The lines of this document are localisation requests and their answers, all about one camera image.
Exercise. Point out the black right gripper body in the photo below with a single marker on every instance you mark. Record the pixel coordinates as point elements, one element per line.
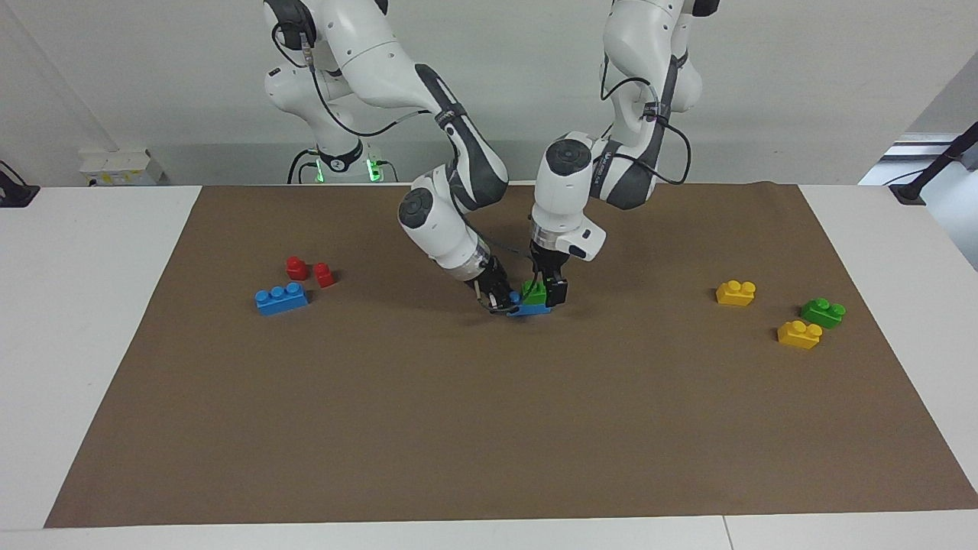
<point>489,281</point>

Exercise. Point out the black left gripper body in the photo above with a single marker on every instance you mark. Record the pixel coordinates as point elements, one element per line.
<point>552,265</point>

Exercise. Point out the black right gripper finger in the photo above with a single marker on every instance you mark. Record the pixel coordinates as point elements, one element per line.
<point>512,298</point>
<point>498,308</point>

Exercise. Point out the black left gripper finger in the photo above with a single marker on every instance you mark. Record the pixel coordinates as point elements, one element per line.
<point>533,279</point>
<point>557,293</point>

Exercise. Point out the green two-stud toy block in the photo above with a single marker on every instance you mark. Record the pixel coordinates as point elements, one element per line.
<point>535,291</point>
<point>822,314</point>

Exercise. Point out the blue three-stud toy block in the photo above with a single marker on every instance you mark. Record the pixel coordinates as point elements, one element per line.
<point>533,309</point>
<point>281,299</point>

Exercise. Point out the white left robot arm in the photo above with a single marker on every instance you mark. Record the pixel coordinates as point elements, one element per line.
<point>565,183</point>

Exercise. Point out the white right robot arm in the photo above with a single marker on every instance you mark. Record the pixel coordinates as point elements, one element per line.
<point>435,221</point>

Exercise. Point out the red one-stud toy block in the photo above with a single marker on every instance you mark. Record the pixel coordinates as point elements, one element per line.
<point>296,268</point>
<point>324,276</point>

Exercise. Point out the yellow two-stud toy block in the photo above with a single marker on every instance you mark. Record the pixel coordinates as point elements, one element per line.
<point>798,336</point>
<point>736,294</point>

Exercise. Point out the brown table mat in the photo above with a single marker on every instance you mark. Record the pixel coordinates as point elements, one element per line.
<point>458,420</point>

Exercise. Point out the black table clamp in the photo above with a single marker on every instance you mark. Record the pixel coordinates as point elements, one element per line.
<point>15,195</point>

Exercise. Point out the white wall socket box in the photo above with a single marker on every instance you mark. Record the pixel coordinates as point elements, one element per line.
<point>118,168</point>

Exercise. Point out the black camera stand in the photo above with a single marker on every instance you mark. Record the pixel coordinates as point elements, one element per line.
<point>936,164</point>

